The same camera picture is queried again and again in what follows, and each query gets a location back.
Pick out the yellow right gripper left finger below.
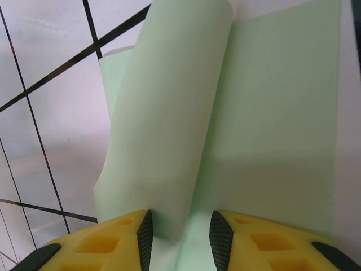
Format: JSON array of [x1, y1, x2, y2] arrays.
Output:
[[11, 209, 153, 271]]

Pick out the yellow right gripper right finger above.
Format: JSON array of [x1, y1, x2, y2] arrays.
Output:
[[209, 210, 361, 271]]

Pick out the light green paper sheet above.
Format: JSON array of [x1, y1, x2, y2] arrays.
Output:
[[93, 0, 344, 271]]

